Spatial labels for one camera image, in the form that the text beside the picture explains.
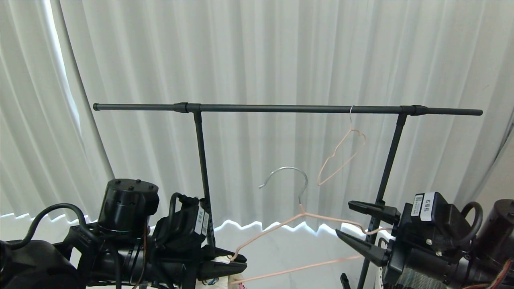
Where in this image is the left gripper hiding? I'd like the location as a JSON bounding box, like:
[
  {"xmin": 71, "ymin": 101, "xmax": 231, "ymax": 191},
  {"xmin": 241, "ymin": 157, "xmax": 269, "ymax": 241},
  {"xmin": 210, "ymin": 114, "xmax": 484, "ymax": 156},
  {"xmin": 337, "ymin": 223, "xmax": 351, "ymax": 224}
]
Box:
[{"xmin": 120, "ymin": 246, "xmax": 248, "ymax": 289}]

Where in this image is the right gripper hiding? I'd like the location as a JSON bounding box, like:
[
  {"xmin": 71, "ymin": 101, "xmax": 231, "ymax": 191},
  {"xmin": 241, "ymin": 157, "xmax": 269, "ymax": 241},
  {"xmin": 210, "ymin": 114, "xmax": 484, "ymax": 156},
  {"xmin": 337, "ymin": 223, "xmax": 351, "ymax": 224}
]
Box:
[{"xmin": 335, "ymin": 200, "xmax": 483, "ymax": 288}]

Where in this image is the cream printed garment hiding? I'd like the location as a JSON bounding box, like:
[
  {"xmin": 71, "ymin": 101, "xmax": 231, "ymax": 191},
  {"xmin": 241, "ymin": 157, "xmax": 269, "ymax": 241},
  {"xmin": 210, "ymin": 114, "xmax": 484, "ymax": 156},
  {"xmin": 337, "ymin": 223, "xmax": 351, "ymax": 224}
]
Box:
[{"xmin": 204, "ymin": 256, "xmax": 246, "ymax": 289}]

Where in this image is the pink clothes hanger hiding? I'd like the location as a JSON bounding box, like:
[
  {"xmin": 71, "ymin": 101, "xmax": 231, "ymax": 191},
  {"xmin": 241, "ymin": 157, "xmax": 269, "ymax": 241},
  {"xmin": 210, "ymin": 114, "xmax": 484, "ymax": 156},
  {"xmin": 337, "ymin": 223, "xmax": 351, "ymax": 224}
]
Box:
[
  {"xmin": 316, "ymin": 106, "xmax": 367, "ymax": 187},
  {"xmin": 227, "ymin": 166, "xmax": 393, "ymax": 286}
]

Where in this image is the white laundry basket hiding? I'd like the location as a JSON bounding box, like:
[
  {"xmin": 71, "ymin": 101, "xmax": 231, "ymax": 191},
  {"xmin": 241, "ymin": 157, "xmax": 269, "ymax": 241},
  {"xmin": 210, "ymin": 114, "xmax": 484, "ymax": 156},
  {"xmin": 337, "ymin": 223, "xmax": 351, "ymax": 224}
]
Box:
[{"xmin": 374, "ymin": 263, "xmax": 456, "ymax": 289}]

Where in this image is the black clothes rack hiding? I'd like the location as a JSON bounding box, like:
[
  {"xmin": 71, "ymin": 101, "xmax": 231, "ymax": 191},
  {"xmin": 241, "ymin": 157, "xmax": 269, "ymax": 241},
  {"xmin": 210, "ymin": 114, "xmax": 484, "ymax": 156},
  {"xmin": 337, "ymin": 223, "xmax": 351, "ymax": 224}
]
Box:
[{"xmin": 92, "ymin": 102, "xmax": 483, "ymax": 289}]

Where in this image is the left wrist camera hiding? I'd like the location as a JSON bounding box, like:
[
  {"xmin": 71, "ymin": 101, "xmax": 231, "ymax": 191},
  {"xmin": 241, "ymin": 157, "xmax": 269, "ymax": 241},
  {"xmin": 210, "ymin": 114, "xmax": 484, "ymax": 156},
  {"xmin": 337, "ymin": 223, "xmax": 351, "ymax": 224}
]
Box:
[{"xmin": 155, "ymin": 194, "xmax": 210, "ymax": 252}]

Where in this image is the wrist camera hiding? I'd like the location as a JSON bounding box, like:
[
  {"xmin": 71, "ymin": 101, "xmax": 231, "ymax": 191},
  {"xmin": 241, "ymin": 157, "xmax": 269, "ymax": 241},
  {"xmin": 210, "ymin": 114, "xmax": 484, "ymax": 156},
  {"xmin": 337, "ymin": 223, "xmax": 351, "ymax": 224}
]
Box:
[
  {"xmin": 155, "ymin": 194, "xmax": 210, "ymax": 252},
  {"xmin": 398, "ymin": 191, "xmax": 473, "ymax": 257}
]

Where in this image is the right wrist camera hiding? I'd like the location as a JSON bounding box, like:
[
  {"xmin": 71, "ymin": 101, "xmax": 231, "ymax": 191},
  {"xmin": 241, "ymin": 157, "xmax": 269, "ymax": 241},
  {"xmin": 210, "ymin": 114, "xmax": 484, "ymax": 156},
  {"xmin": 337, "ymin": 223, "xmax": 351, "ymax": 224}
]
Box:
[{"xmin": 398, "ymin": 191, "xmax": 473, "ymax": 257}]

